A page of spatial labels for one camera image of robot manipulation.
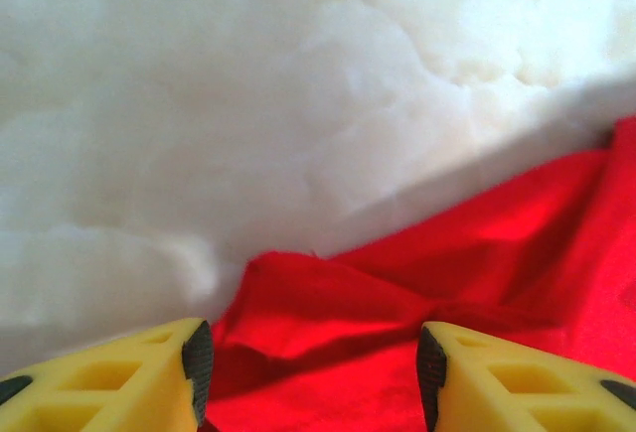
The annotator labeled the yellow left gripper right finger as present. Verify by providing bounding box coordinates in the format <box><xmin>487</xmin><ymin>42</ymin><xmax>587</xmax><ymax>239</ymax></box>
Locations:
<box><xmin>415</xmin><ymin>321</ymin><xmax>636</xmax><ymax>432</ymax></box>

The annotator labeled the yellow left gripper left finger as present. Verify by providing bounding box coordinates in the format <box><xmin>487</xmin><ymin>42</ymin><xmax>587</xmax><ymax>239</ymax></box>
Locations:
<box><xmin>0</xmin><ymin>316</ymin><xmax>216</xmax><ymax>432</ymax></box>

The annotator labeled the red t-shirt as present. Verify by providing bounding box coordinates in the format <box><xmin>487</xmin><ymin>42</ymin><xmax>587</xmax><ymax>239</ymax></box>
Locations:
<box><xmin>205</xmin><ymin>116</ymin><xmax>636</xmax><ymax>432</ymax></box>

